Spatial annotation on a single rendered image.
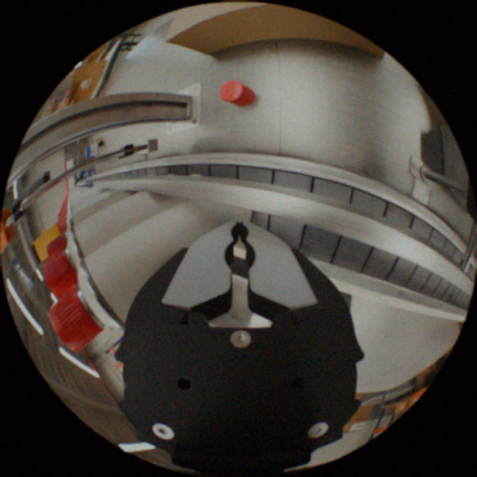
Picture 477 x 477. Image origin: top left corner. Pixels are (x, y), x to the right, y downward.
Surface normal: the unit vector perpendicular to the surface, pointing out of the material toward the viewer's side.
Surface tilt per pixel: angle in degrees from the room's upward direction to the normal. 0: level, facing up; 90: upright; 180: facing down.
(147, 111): 90
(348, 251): 0
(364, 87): 0
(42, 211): 90
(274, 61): 0
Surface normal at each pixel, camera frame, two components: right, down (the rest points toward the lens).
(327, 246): -0.50, 0.46
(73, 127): 0.86, 0.28
